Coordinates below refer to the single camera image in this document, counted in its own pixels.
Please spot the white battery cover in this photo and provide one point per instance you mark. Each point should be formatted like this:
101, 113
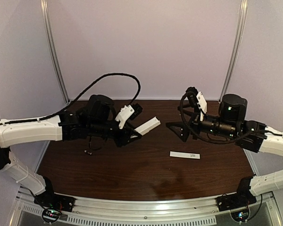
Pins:
185, 155

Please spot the aluminium front rail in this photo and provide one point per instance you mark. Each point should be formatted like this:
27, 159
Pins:
188, 212

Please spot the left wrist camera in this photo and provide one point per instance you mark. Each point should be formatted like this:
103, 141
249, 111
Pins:
128, 112

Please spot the white remote control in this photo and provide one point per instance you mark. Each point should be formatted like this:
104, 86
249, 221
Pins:
148, 126

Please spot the aluminium frame post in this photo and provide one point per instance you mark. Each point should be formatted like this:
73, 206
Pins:
242, 16
52, 49

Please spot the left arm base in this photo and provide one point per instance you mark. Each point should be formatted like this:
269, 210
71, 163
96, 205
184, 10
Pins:
54, 208

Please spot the right aluminium frame post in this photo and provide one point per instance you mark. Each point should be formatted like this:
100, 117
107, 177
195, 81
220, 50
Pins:
242, 16

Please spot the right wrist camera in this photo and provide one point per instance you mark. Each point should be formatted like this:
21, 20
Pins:
197, 101

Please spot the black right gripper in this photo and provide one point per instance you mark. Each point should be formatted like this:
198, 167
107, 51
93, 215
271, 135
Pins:
192, 127

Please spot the left aluminium frame post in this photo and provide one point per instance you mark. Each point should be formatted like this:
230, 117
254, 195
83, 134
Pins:
52, 49

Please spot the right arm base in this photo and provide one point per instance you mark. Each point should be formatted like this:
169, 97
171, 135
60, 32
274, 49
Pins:
237, 204

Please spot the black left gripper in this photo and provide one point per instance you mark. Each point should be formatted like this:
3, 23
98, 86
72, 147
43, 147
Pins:
121, 135

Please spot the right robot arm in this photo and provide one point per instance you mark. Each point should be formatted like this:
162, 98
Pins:
230, 126

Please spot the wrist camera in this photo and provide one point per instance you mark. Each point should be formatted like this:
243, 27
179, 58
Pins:
128, 112
197, 101

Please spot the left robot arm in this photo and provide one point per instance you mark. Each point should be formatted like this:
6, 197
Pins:
97, 118

